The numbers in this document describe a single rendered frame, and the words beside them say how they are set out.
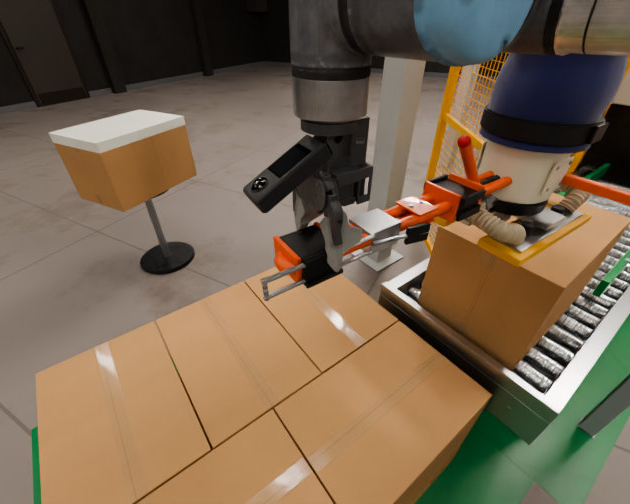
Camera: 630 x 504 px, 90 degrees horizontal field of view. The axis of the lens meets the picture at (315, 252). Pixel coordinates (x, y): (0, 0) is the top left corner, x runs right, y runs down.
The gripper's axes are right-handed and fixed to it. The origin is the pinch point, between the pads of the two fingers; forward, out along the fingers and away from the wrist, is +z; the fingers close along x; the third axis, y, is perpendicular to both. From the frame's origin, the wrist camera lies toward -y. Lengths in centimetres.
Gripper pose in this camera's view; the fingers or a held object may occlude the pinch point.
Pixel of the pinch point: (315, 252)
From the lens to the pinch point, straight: 50.1
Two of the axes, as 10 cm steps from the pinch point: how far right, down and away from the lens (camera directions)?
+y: 8.4, -3.2, 4.3
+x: -5.4, -5.1, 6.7
